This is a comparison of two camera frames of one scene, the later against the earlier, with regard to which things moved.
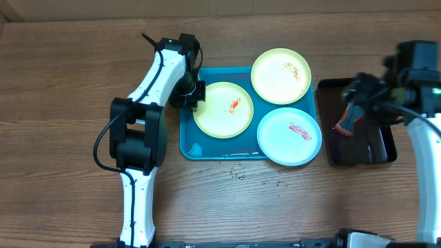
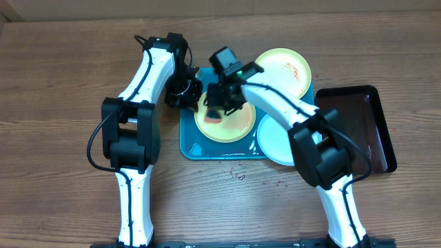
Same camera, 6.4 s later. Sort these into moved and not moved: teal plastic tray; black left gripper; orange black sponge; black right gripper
Moved: black right gripper; orange black sponge
Not moved: black left gripper; teal plastic tray
